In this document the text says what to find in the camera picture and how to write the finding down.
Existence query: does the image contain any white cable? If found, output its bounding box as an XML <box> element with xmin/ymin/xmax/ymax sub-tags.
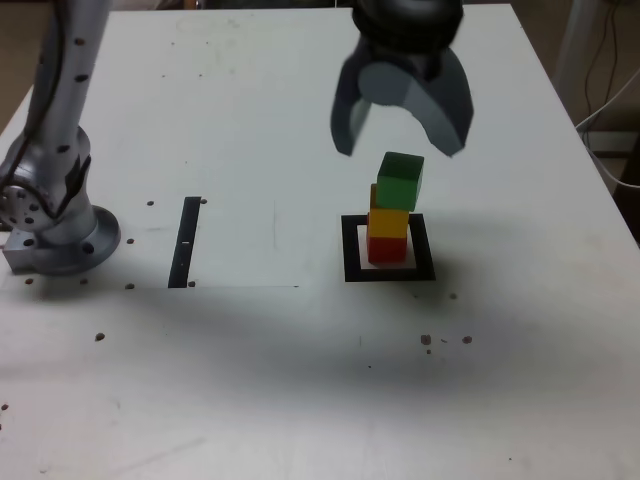
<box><xmin>574</xmin><ymin>64</ymin><xmax>640</xmax><ymax>189</ymax></box>

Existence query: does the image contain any black tape strip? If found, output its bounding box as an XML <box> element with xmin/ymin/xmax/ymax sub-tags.
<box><xmin>167</xmin><ymin>196</ymin><xmax>203</xmax><ymax>290</ymax></box>

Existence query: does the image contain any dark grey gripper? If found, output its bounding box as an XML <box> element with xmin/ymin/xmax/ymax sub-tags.
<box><xmin>329</xmin><ymin>42</ymin><xmax>476</xmax><ymax>159</ymax></box>

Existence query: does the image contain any green cube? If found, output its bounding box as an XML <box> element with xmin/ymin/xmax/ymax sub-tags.
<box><xmin>375</xmin><ymin>151</ymin><xmax>427</xmax><ymax>214</ymax></box>

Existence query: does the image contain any red cube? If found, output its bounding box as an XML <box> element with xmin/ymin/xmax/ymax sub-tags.
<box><xmin>367</xmin><ymin>212</ymin><xmax>408</xmax><ymax>265</ymax></box>

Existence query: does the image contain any black tape square outline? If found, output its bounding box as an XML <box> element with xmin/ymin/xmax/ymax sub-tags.
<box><xmin>340</xmin><ymin>213</ymin><xmax>437</xmax><ymax>284</ymax></box>

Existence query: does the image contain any white metal frame leg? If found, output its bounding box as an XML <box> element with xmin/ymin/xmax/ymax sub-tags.
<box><xmin>551</xmin><ymin>0</ymin><xmax>609</xmax><ymax>101</ymax></box>

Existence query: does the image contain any yellow cube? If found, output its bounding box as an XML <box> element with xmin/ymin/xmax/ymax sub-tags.
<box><xmin>368</xmin><ymin>182</ymin><xmax>411</xmax><ymax>241</ymax></box>

